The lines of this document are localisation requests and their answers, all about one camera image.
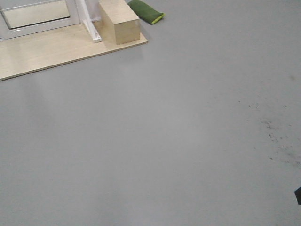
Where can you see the white framed transparent sliding door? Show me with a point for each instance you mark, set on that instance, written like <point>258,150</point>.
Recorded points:
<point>23,17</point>

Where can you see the black robot part at edge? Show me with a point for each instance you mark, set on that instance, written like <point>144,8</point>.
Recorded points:
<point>297,193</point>

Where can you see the light wooden box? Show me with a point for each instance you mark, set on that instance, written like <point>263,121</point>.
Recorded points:
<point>122,22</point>

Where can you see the green sandbag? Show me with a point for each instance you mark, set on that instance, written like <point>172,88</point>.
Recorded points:
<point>146,12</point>

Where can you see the light wooden base platform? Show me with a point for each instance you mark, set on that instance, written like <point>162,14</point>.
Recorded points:
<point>43,50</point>

